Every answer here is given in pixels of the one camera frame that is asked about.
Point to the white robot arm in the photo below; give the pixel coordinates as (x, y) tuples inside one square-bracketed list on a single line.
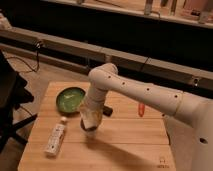
[(193, 110)]

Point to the dark object behind arm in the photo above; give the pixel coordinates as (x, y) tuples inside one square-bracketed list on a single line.
[(107, 111)]

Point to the green ceramic plate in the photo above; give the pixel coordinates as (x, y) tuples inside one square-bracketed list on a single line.
[(68, 100)]

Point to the black office chair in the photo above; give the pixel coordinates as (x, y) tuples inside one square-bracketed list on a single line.
[(12, 94)]

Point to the grey metal rail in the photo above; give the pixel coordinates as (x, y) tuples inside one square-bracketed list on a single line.
[(81, 56)]

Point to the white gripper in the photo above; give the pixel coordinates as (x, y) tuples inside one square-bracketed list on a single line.
[(88, 128)]

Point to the white tube with cap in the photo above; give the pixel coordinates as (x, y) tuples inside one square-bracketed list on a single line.
[(56, 138)]

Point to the orange carrot toy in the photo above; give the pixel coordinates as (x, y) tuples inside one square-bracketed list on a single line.
[(141, 109)]

